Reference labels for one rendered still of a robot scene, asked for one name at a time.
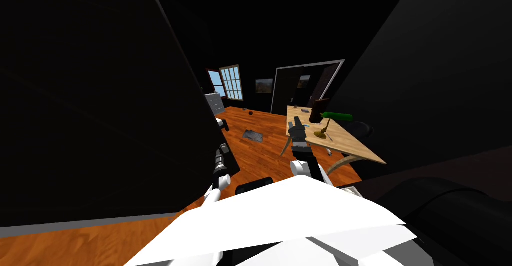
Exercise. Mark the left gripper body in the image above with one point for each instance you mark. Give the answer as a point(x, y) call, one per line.
point(224, 150)

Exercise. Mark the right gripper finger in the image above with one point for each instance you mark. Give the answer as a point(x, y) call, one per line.
point(298, 121)
point(291, 126)

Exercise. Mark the black office chair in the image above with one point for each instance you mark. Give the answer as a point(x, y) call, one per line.
point(360, 130)

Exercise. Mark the white and black door knob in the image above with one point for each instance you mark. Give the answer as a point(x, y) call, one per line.
point(222, 124)

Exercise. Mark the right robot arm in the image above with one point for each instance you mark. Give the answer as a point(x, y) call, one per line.
point(306, 162)

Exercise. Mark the white drawer cabinet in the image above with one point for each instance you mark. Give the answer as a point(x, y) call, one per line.
point(215, 103)

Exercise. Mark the landscape wall picture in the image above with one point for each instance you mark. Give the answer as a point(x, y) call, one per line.
point(264, 86)

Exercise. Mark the white-framed paned window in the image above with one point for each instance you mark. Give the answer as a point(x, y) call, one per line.
point(232, 82)

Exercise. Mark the green desk lamp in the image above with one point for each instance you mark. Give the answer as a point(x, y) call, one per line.
point(336, 117)

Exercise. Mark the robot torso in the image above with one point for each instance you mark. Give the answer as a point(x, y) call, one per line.
point(280, 218)

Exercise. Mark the grey floor mat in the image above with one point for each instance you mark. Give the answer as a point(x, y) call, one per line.
point(252, 136)

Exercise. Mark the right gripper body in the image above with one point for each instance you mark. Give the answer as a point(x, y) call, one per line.
point(298, 133)

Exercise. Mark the brown box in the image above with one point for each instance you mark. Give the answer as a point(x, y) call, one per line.
point(318, 110)

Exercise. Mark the light wooden desk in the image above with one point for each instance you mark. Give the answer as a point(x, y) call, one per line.
point(348, 144)

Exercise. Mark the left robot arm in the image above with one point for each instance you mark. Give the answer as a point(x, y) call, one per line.
point(219, 178)

